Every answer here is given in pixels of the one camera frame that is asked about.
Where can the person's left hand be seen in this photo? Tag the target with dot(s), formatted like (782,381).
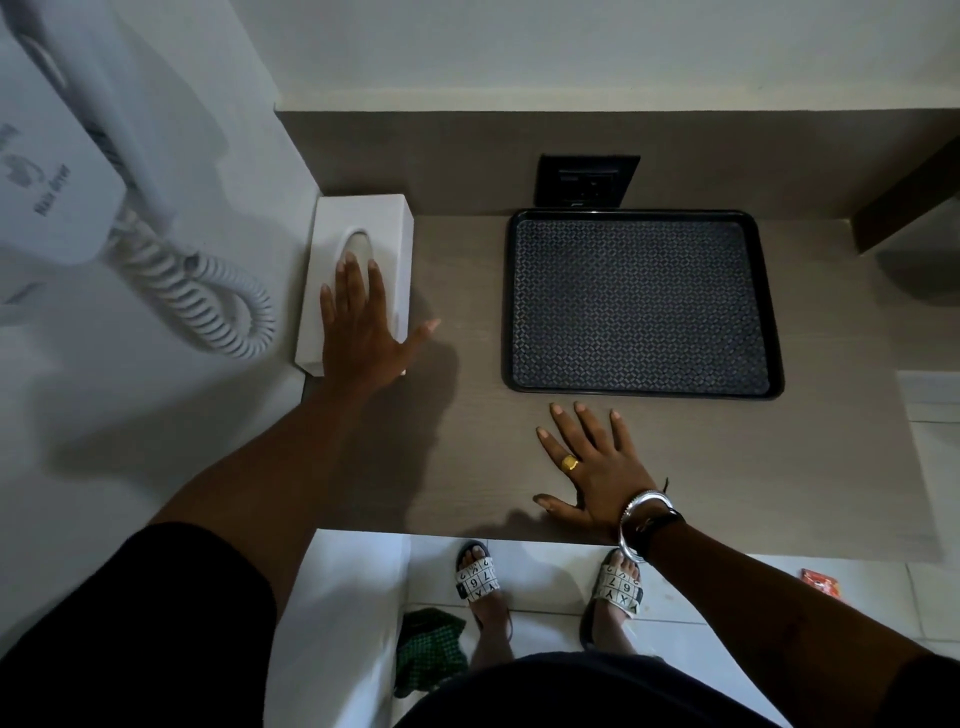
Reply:
(364,337)

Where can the person's right hand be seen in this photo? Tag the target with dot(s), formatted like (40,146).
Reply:
(604,480)

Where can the white tissue box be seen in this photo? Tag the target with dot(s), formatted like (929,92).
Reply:
(382,225)

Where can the black patterned tray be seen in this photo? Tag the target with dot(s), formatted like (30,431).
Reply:
(637,307)

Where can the person's right forearm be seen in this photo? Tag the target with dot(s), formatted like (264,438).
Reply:
(765,630)

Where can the person's left forearm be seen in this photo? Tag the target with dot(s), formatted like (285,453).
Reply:
(285,487)

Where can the person's right foot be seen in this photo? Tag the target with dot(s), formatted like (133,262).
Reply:
(611,634)

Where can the person's foot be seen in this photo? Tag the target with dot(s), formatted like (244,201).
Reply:
(491,630)
(611,634)

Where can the person's left foot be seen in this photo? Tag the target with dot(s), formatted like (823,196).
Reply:
(491,630)

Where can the white patterned right sandal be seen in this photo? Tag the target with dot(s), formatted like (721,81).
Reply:
(619,589)

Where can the white patterned sandal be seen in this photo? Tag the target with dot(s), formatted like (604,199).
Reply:
(619,589)
(478,581)

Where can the white patterned left sandal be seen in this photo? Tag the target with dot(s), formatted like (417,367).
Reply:
(478,581)

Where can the red packet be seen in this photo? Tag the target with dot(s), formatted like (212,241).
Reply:
(820,583)

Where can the green cloth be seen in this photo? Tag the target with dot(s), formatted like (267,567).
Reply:
(431,652)

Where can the black shirt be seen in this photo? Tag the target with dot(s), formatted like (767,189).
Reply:
(150,637)

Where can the dark brown shelf panel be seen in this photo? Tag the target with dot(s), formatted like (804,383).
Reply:
(915,202)

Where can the black wall outlet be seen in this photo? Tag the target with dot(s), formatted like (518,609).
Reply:
(585,180)

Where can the white wall hair dryer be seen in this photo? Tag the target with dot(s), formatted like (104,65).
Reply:
(52,165)

